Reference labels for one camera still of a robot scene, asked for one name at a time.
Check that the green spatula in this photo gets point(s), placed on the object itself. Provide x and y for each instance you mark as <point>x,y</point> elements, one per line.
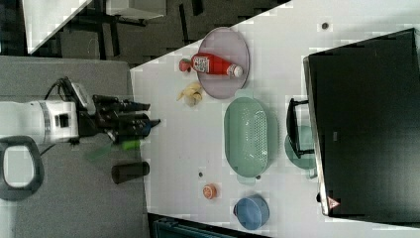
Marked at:
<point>108,148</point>

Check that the green pot lid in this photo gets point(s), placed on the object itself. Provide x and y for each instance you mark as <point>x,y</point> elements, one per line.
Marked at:
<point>306,161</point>

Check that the black toaster oven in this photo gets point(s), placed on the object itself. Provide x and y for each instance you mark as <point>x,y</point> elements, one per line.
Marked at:
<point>364,111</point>

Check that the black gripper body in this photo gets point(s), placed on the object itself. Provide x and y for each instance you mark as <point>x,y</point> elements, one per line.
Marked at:
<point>101,120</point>

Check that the red ketchup bottle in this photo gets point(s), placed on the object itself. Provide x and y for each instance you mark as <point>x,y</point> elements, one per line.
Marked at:
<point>211,64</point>

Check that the blue cup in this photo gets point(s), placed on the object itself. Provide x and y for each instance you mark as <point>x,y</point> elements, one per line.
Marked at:
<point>252,212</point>

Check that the mint green strainer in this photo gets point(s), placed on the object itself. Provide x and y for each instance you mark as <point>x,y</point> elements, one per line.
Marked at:
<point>247,137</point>

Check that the grey handle frame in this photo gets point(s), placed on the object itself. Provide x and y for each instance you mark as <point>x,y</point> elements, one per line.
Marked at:
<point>22,170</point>

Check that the black cylinder cup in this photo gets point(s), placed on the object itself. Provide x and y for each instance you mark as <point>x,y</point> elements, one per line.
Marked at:
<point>123,173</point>

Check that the yellow toy banana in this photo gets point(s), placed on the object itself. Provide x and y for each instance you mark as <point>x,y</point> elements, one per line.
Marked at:
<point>192,94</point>

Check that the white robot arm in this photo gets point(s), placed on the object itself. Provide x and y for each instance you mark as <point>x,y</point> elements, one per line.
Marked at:
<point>57,121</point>

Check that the pale purple plate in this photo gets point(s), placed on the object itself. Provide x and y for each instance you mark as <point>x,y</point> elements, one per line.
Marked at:
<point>231,46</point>

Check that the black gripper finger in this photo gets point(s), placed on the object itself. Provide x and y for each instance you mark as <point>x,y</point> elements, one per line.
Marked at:
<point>131,106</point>
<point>139,125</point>

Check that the toy orange slice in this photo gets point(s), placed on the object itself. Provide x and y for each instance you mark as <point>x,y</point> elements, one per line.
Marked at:
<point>209,191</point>

